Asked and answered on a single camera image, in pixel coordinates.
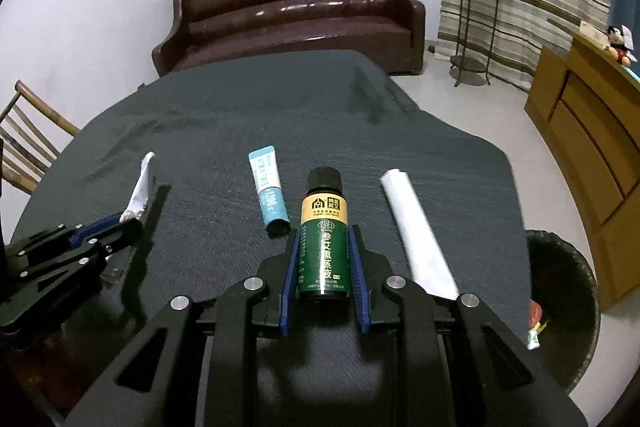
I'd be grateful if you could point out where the mouse plush toy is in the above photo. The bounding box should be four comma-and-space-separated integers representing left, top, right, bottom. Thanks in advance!
602, 24, 637, 68

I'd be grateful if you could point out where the green white wrapper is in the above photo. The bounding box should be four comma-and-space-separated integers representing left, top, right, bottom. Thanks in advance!
527, 319, 551, 352

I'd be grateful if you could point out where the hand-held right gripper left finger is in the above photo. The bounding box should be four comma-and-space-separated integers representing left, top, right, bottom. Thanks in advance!
65, 229, 301, 427

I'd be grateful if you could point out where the bamboo chair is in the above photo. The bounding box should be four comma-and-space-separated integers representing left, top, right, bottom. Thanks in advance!
0, 79, 81, 195

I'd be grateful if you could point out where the wooden cabinet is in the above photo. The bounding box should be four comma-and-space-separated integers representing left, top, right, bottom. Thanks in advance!
524, 19, 640, 313

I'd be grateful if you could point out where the black trash bin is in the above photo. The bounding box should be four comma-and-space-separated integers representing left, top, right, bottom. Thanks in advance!
525, 229, 601, 395

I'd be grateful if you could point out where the small beige box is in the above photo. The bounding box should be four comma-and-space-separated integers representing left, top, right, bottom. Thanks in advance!
579, 21, 608, 44

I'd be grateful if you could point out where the striped beige curtain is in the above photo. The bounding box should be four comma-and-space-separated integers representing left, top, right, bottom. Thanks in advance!
256, 0, 613, 94

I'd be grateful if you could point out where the dark brown leather sofa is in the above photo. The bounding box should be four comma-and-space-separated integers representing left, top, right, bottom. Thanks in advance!
151, 0, 427, 78

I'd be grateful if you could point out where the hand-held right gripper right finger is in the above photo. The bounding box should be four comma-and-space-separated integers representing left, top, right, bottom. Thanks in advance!
349, 224, 586, 427

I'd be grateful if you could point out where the white tube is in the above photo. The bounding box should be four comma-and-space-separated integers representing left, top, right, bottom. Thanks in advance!
121, 152, 158, 223

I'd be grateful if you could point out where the dark grey tablecloth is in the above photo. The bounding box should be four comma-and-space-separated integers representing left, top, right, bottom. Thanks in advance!
10, 49, 533, 427

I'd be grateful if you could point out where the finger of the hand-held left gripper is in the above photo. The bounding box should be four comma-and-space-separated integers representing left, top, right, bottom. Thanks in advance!
17, 246, 132, 282
10, 214, 145, 265

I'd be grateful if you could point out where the black metal plant stand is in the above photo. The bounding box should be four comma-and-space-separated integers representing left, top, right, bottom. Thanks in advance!
449, 0, 502, 88

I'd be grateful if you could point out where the white paper roll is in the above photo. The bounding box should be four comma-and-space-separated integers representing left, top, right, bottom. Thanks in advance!
380, 168, 460, 303

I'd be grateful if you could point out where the green bottle with black cap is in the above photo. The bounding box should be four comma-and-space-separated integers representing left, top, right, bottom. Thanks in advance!
296, 167, 349, 303

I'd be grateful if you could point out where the light blue tube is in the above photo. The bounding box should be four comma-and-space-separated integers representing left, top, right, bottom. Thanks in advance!
248, 146, 292, 233

